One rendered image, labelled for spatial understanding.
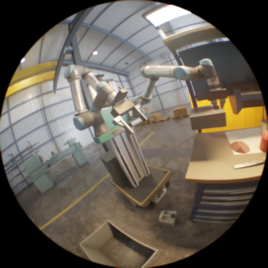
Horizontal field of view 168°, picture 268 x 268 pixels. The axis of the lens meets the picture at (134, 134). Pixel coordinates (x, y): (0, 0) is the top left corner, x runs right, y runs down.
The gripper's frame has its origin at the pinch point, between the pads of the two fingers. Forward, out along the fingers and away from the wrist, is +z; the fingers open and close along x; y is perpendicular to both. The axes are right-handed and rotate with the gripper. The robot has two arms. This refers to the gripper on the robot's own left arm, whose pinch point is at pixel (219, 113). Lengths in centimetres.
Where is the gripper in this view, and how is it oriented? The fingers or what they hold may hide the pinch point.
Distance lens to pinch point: 62.4
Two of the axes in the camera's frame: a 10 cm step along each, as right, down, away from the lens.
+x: 7.1, -0.8, -7.0
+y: -6.1, 4.3, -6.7
